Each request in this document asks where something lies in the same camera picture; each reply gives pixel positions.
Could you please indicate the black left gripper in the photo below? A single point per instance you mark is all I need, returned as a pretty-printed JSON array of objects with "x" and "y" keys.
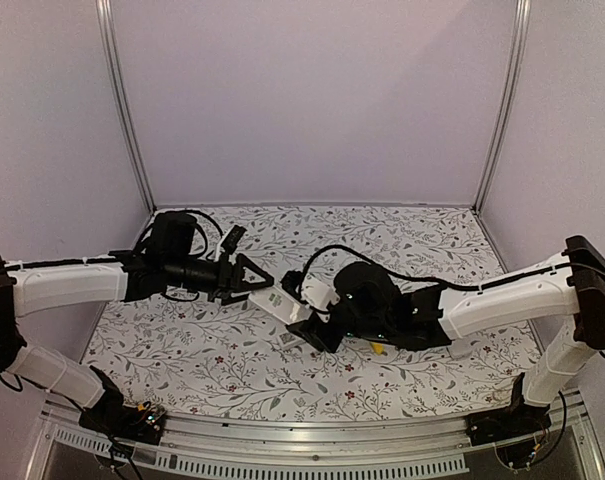
[{"x": 229, "y": 279}]

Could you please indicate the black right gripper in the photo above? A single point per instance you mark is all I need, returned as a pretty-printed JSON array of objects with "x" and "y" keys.
[{"x": 318, "y": 337}]

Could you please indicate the white air conditioner remote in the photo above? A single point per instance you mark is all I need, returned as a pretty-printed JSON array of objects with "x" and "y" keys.
[{"x": 279, "y": 304}]

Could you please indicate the yellow handled screwdriver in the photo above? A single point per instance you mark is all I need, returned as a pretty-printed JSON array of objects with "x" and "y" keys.
[{"x": 378, "y": 349}]

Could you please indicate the white remote control with batteries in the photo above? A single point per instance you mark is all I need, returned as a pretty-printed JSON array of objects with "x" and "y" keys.
[{"x": 287, "y": 340}]

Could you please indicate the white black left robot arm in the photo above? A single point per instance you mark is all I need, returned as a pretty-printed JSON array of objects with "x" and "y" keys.
[{"x": 161, "y": 259}]

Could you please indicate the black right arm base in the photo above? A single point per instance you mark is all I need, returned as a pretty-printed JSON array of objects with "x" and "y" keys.
[{"x": 506, "y": 423}]

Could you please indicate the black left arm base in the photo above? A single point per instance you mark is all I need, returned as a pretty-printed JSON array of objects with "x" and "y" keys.
[{"x": 111, "y": 416}]

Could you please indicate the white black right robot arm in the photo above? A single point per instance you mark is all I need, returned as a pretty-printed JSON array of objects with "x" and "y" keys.
[{"x": 365, "y": 302}]

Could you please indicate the floral patterned table mat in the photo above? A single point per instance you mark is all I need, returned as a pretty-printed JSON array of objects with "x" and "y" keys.
[{"x": 196, "y": 357}]

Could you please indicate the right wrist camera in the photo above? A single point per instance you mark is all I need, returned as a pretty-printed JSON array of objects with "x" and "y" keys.
[{"x": 309, "y": 290}]

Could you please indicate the aluminium front rail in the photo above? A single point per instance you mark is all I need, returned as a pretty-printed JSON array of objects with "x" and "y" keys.
[{"x": 222, "y": 448}]

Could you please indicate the left aluminium frame post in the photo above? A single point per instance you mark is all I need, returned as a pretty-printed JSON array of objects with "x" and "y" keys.
[{"x": 115, "y": 73}]

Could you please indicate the aluminium frame post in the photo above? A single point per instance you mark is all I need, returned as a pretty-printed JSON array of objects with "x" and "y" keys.
[
  {"x": 509, "y": 90},
  {"x": 115, "y": 73}
]

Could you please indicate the right aluminium frame post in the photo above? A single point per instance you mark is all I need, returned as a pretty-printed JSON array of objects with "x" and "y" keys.
[{"x": 509, "y": 90}]

